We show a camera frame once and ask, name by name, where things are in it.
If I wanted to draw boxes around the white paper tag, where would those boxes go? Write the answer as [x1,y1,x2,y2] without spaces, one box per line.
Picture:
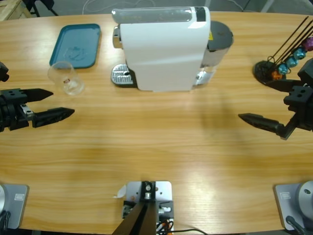
[112,185,127,199]

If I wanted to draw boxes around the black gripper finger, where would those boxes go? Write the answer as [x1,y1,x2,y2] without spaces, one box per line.
[31,107,75,128]
[266,79,313,105]
[0,88,54,103]
[238,113,301,141]

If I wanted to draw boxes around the white mount block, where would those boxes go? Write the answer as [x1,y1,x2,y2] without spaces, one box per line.
[122,180,175,235]

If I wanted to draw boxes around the thick black base cable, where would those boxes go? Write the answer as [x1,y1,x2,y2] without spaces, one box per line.
[285,215,306,235]
[0,210,12,231]

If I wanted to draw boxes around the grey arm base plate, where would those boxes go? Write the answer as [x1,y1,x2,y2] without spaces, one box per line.
[273,180,313,231]
[0,184,30,230]

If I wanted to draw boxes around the metal grate drip tray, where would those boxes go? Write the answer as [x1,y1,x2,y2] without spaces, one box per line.
[111,63,137,88]

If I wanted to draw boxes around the light wooden crate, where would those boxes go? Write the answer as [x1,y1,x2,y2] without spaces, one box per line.
[0,0,31,22]

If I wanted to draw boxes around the silver grey machine lid lever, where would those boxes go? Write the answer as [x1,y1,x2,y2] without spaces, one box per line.
[111,7,196,24]

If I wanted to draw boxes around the white capsule coffee machine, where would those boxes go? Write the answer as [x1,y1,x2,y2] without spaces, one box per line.
[112,6,211,93]

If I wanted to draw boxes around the clear drinking glass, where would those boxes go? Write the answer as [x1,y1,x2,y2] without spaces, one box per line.
[47,61,85,96]

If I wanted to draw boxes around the black stand legs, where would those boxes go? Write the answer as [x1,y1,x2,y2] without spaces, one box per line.
[24,0,59,17]

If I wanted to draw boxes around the orange cable connector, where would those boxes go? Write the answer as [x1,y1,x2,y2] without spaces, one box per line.
[156,219,174,232]

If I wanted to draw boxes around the teal plastic tray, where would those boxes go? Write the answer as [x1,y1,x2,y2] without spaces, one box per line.
[48,23,102,69]

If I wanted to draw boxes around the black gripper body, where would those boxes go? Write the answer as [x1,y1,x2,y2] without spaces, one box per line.
[288,96,313,133]
[0,97,34,133]

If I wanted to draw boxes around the black wire capsule stand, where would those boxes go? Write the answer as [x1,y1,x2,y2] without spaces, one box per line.
[253,16,313,88]

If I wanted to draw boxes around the dark aluminium post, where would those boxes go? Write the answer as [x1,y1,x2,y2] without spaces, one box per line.
[112,181,157,235]

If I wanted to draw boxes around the thin white cable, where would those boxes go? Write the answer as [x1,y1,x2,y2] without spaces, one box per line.
[229,0,245,12]

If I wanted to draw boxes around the purple coffee capsule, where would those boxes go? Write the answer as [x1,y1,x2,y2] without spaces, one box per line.
[301,37,313,52]

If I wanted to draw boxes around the grey metal frame leg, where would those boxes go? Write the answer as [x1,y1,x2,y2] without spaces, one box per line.
[260,0,274,12]

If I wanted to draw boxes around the thin black cable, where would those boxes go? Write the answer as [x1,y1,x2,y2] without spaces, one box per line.
[171,228,208,235]

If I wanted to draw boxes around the clear water tank dark lid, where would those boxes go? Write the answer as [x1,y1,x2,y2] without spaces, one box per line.
[195,21,234,86]

